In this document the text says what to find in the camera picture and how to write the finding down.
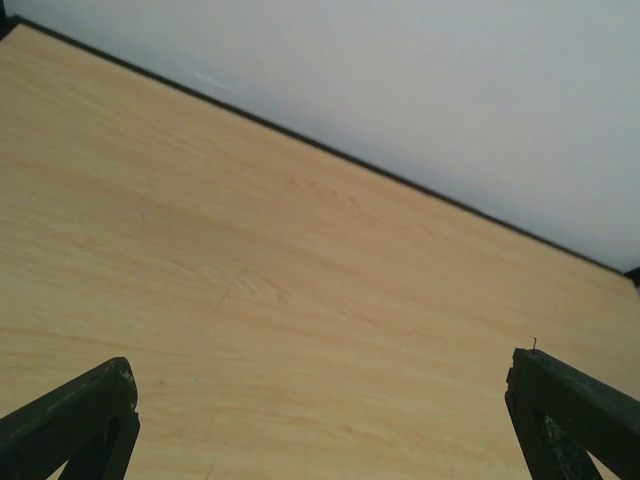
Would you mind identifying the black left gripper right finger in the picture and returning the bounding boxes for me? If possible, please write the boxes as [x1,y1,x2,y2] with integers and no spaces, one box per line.
[505,348,639,479]

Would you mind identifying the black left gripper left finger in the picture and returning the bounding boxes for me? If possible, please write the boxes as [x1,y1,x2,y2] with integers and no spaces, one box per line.
[1,357,140,479]

